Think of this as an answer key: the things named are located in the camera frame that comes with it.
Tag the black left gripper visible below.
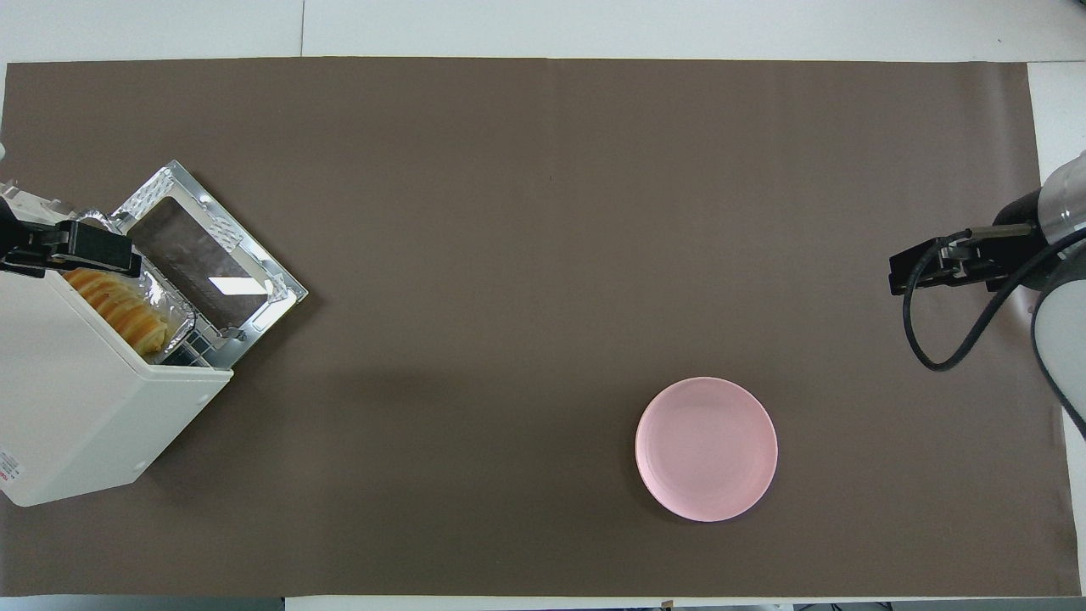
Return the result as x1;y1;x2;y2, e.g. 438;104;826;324
0;199;143;278

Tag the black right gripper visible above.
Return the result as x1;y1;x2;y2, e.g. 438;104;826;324
888;191;1046;297

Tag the sliced golden bread loaf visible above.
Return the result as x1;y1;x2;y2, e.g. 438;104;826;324
63;267;171;356

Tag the aluminium foil tray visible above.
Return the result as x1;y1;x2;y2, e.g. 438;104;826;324
59;210;198;358

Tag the glass oven door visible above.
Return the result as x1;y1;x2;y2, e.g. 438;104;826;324
112;160;309;371

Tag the white toaster oven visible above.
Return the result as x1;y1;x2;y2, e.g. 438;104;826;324
0;181;235;508

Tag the pink round plate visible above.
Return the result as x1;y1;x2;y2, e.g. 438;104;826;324
635;377;779;524

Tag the brown table mat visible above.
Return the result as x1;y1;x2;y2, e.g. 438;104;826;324
0;57;1080;597

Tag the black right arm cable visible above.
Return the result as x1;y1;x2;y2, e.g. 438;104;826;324
901;224;1086;373

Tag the metal oven wire rack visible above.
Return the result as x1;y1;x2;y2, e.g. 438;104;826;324
153;327;234;371

